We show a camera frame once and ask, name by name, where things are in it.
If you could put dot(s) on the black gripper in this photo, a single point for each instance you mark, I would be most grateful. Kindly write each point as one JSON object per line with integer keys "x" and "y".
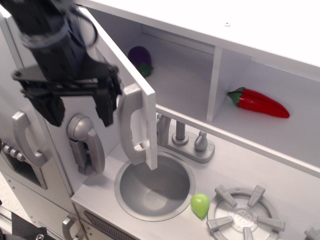
{"x": 66, "y": 69}

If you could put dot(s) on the white microwave door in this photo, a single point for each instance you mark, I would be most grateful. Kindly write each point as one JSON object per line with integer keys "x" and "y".
{"x": 136, "y": 107}

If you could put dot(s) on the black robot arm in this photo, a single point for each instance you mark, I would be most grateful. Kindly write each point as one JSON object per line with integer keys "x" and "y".
{"x": 50, "y": 30}

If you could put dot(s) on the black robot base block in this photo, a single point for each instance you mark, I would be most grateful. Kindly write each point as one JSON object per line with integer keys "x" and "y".
{"x": 23, "y": 230}

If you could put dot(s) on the silver toy telephone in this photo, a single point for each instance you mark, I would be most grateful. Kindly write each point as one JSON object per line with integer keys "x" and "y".
{"x": 86, "y": 146}

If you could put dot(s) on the purple toy eggplant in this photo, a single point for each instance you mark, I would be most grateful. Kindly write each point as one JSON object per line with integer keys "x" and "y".
{"x": 140, "y": 57}

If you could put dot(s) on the silver ice dispenser panel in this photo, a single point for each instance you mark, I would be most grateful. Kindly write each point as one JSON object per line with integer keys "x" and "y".
{"x": 19, "y": 164}

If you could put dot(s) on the round silver sink basin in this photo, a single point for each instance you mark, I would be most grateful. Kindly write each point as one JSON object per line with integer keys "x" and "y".
{"x": 155, "y": 195}

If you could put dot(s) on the silver toy faucet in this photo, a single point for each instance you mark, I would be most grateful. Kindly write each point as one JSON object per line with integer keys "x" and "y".
{"x": 196, "y": 147}

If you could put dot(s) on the green toy pear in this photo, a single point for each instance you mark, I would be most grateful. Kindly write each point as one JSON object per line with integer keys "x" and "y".
{"x": 200, "y": 205}

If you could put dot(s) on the red toy chili pepper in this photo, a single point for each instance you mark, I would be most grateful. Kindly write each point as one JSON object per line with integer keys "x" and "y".
{"x": 255, "y": 101}

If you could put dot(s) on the silver stove burner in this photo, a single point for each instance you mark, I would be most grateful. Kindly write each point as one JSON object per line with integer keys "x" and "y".
{"x": 243, "y": 214}

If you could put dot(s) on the silver fridge door handle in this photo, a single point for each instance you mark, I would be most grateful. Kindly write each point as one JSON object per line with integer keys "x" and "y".
{"x": 20, "y": 124}

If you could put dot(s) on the silver oven door handle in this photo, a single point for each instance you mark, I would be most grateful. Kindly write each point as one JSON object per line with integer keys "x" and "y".
{"x": 67, "y": 224}

